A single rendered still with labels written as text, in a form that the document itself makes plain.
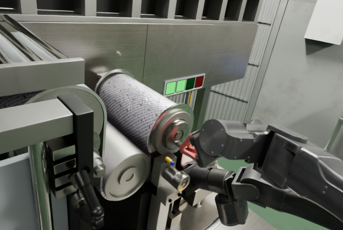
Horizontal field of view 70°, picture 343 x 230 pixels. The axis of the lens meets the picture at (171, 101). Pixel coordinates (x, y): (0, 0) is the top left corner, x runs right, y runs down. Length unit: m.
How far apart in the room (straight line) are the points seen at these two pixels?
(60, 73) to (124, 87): 0.33
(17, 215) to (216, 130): 0.27
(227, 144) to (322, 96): 2.67
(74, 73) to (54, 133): 0.12
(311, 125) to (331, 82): 0.52
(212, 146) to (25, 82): 0.27
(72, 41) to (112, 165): 0.37
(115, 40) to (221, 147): 0.53
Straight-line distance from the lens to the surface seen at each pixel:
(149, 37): 0.87
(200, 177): 0.63
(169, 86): 1.00
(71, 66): 0.35
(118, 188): 0.58
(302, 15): 2.88
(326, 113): 3.07
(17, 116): 0.26
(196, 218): 0.88
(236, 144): 0.37
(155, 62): 0.92
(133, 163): 0.56
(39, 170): 0.28
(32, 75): 0.34
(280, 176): 0.40
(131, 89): 0.64
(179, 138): 0.59
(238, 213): 0.64
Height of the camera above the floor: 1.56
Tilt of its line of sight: 25 degrees down
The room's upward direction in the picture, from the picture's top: 9 degrees clockwise
